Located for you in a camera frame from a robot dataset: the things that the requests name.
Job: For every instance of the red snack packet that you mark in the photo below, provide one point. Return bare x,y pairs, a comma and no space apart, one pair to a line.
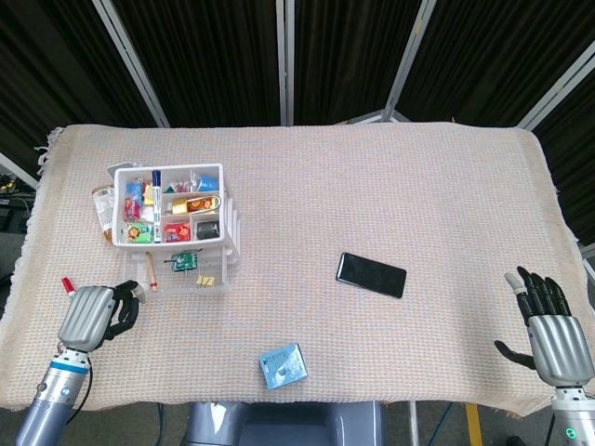
177,232

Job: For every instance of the small blue candy packet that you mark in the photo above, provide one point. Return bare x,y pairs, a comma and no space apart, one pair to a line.
136,187

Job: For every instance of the blue card packet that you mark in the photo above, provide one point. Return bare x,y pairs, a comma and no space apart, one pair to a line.
283,367

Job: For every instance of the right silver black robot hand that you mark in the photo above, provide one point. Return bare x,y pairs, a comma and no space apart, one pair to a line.
560,348

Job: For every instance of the yellow foil candy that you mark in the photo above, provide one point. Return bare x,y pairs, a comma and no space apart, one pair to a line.
149,195

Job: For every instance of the wooden stick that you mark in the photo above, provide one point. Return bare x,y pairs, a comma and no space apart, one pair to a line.
151,271

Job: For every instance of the black plastic packet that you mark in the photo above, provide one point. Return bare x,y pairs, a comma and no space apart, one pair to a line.
207,230

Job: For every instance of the blue capped white marker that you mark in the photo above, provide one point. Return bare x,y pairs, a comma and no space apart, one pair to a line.
157,206

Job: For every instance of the small yellow pieces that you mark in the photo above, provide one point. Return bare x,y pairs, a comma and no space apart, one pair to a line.
205,280

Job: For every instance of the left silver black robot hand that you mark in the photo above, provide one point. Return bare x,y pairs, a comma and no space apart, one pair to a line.
86,316

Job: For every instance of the clear plastic storage bin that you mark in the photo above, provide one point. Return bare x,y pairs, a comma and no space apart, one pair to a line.
186,290

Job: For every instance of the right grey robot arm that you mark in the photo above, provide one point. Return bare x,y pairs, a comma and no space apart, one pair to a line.
574,413

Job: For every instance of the blue white crumpled packet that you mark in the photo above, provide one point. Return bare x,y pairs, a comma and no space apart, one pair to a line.
207,181

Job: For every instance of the beige woven tablecloth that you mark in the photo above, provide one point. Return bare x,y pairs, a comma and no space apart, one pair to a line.
325,195

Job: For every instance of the white drawer organizer box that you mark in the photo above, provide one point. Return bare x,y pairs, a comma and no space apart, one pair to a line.
218,245

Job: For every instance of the black smartphone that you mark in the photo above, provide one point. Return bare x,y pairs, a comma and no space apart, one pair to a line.
371,275

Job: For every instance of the small green red packets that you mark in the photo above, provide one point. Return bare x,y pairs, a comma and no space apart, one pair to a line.
179,187

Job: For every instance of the green circuit board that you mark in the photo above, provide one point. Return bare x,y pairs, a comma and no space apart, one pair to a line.
182,261

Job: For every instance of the white metal table leg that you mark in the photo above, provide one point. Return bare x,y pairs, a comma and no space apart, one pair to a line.
413,425

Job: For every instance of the pink red candy packet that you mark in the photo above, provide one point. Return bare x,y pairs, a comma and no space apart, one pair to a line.
132,209

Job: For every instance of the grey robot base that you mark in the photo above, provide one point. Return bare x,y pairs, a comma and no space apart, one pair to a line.
288,425

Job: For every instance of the green lion print packet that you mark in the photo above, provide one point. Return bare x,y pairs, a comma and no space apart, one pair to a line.
138,232

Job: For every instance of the brown bottle with white label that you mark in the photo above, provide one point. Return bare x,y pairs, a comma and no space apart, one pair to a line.
103,204

